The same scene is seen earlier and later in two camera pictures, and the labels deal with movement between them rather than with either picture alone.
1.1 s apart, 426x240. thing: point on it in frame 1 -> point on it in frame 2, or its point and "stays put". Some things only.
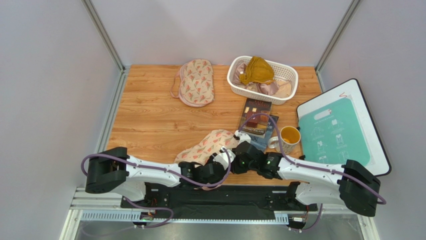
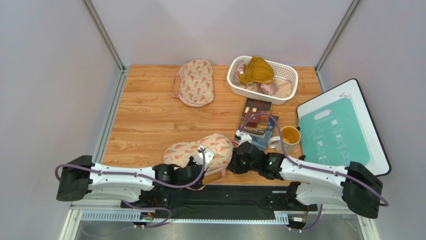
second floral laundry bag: (196, 87) stays put
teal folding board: (333, 134) stays put
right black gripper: (242, 148) stays put
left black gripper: (210, 160) -> (191, 162)
